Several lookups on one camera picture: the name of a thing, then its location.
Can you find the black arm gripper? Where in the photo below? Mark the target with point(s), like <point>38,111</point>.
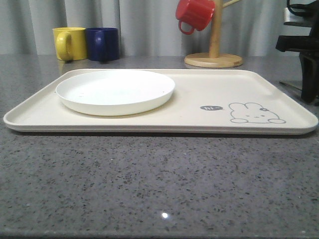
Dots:
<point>304,15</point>

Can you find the metal chopstick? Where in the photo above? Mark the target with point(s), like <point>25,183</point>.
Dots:
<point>291,85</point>

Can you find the white round plate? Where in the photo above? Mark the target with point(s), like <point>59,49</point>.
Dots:
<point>115,92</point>

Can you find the wooden mug tree stand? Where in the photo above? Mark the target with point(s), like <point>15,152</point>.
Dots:
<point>215,59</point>

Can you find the red mug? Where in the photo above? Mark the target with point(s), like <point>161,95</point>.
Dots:
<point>194,15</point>

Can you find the dark blue mug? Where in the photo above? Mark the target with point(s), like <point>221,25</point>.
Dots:
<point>102,43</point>

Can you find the cream rabbit serving tray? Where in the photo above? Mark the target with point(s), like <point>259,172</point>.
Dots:
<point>204,101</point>

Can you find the yellow mug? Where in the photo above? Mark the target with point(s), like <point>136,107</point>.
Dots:
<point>70,43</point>

